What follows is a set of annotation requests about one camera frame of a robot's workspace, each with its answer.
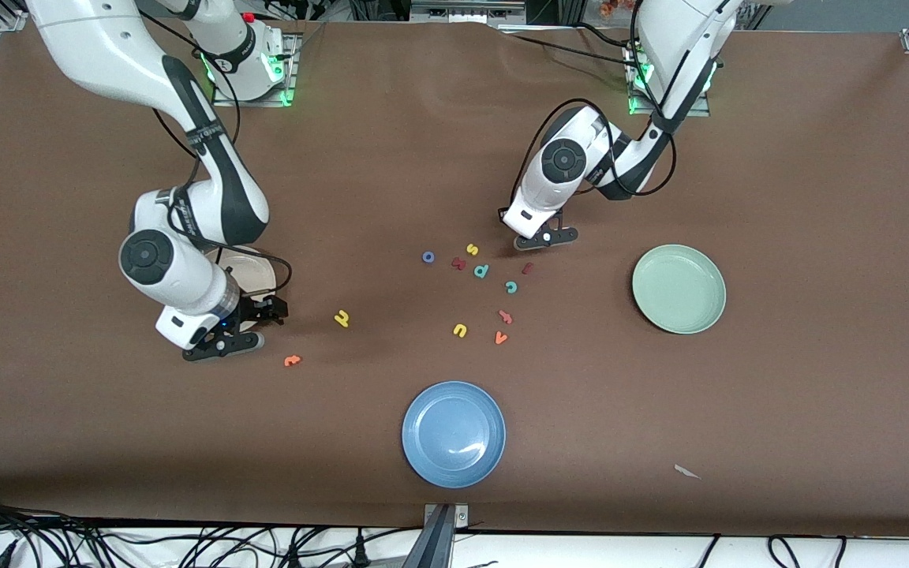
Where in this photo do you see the beige plate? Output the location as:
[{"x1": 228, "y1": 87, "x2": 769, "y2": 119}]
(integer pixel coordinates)
[{"x1": 206, "y1": 245, "x2": 277, "y2": 334}]

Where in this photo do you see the brown paper table cover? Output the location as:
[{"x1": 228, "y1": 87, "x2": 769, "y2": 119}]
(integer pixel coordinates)
[{"x1": 0, "y1": 16, "x2": 909, "y2": 539}]

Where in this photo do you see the green plate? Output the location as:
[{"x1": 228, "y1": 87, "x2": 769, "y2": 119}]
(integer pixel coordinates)
[{"x1": 632, "y1": 245, "x2": 728, "y2": 335}]

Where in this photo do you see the grey equipment box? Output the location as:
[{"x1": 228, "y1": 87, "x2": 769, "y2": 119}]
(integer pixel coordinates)
[{"x1": 410, "y1": 0, "x2": 526, "y2": 24}]

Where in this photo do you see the blue plate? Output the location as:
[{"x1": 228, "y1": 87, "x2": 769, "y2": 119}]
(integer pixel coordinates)
[{"x1": 402, "y1": 381, "x2": 507, "y2": 489}]

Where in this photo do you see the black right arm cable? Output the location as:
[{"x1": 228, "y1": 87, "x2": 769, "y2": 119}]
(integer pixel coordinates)
[{"x1": 139, "y1": 8, "x2": 294, "y2": 299}]

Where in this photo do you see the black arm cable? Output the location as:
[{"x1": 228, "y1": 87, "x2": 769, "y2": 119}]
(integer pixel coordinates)
[
  {"x1": 510, "y1": 99, "x2": 678, "y2": 200},
  {"x1": 139, "y1": 8, "x2": 294, "y2": 299}
]

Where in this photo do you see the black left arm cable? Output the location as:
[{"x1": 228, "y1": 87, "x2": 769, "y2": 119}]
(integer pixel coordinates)
[{"x1": 510, "y1": 99, "x2": 678, "y2": 200}]

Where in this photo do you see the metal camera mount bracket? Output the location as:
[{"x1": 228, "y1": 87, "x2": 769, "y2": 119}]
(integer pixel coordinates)
[{"x1": 403, "y1": 503, "x2": 469, "y2": 568}]

